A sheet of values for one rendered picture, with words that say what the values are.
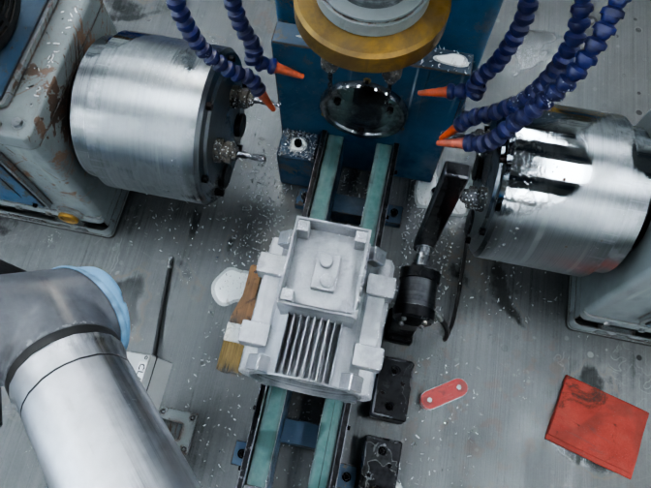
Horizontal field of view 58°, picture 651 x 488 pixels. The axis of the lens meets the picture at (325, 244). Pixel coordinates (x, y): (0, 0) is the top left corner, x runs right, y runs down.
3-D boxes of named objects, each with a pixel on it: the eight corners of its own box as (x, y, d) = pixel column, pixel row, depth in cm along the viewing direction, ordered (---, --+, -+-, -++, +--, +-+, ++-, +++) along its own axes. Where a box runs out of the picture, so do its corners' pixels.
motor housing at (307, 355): (276, 263, 98) (265, 219, 81) (387, 286, 97) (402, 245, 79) (246, 382, 91) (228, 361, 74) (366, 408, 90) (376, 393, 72)
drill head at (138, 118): (86, 78, 112) (24, -23, 89) (272, 112, 110) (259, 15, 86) (38, 194, 103) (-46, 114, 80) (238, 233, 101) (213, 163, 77)
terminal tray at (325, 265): (296, 234, 84) (294, 214, 77) (370, 249, 83) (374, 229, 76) (277, 315, 80) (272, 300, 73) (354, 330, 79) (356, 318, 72)
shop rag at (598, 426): (648, 412, 102) (651, 411, 101) (630, 480, 98) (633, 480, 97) (565, 374, 104) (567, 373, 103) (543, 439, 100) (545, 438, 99)
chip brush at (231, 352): (244, 263, 111) (244, 262, 110) (270, 269, 111) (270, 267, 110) (215, 371, 104) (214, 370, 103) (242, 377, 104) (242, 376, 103)
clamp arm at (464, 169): (415, 235, 92) (447, 154, 68) (434, 239, 92) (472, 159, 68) (412, 256, 91) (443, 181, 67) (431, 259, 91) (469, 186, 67)
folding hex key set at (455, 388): (423, 412, 101) (425, 411, 100) (416, 395, 102) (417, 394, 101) (469, 393, 103) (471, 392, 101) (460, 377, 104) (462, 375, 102)
